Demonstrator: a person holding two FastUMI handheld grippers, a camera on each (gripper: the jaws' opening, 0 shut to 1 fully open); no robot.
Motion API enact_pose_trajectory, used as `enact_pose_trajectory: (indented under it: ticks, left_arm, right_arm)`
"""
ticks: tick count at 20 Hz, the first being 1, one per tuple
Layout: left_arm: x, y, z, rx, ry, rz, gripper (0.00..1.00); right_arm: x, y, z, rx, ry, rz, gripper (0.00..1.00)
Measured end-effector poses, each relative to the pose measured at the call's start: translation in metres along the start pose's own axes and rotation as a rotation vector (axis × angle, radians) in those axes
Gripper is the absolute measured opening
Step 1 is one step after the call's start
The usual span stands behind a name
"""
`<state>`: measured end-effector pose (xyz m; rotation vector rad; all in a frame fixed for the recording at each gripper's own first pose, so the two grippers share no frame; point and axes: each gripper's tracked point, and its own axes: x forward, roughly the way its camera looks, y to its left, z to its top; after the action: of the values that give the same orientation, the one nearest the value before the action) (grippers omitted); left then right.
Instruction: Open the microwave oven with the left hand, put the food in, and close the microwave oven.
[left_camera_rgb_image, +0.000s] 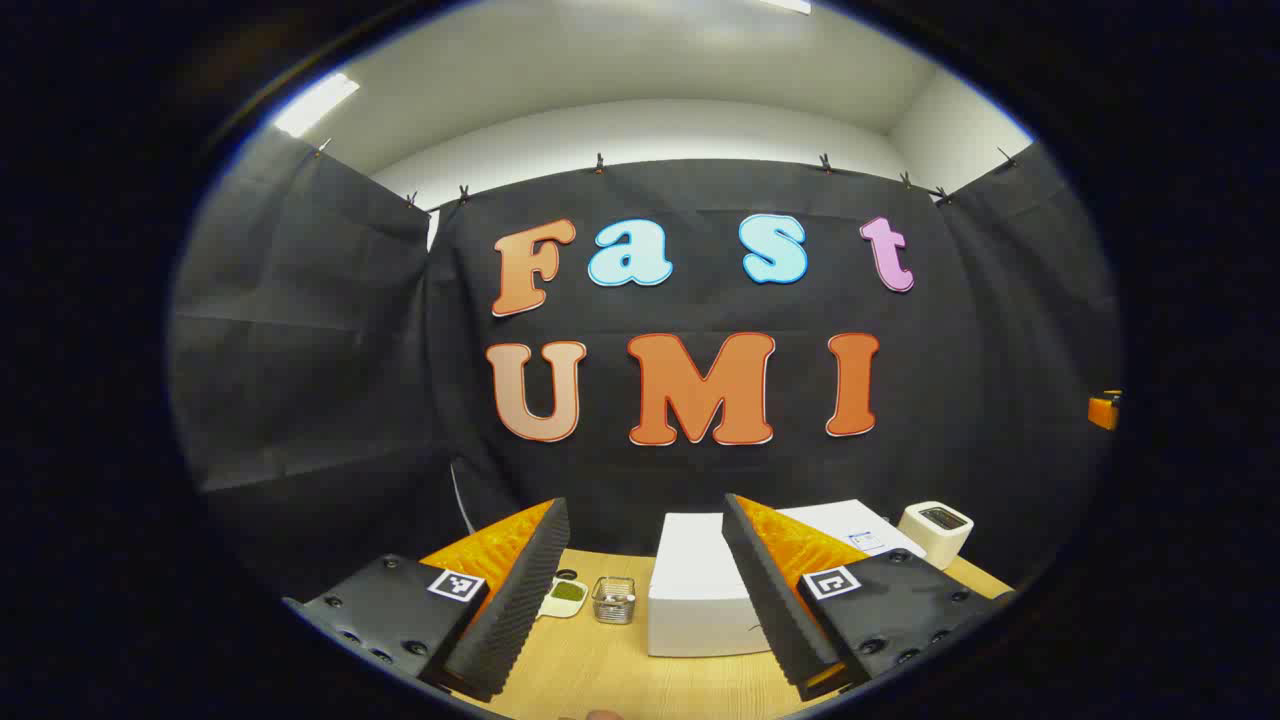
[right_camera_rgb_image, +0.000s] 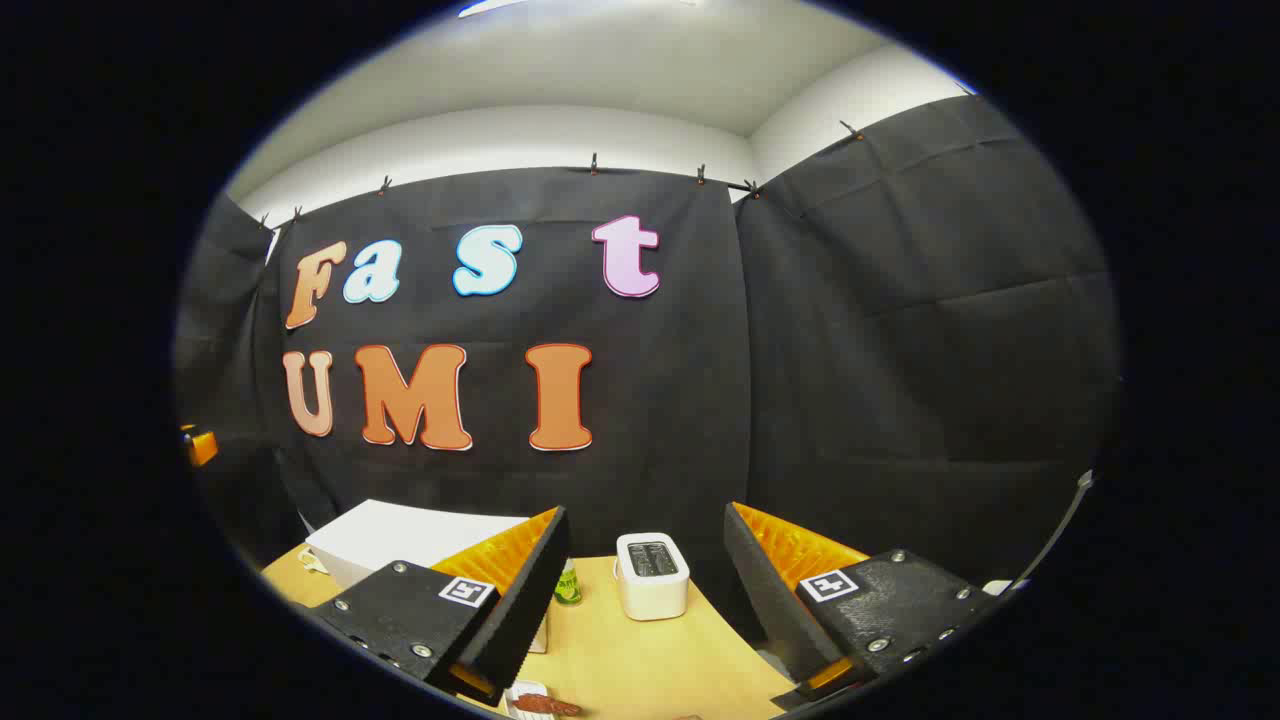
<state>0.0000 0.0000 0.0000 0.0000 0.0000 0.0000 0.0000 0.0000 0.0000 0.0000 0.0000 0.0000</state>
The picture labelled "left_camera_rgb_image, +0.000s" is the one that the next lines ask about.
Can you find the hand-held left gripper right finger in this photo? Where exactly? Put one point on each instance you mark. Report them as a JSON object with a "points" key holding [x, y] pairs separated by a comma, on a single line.
{"points": [[770, 600]]}

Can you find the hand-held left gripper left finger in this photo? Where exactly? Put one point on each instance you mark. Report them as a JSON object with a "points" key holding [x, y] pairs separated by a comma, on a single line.
{"points": [[520, 600]]}

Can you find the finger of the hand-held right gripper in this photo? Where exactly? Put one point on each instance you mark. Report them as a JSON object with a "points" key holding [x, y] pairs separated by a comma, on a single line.
{"points": [[1102, 411]]}

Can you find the white microwave oven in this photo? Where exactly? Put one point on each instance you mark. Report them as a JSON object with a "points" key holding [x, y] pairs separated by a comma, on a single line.
{"points": [[695, 590]]}

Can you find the white divided sauce dish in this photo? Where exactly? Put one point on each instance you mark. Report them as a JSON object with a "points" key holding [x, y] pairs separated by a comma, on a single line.
{"points": [[566, 596]]}

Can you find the small metal basket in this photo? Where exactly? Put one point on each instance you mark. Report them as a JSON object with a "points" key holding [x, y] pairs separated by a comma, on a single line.
{"points": [[613, 600]]}

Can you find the cream toaster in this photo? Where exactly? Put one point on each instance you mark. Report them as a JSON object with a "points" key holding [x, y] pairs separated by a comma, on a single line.
{"points": [[932, 540]]}

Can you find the ceiling light panel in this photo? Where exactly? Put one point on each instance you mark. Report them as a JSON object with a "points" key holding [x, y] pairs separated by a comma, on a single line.
{"points": [[315, 104]]}

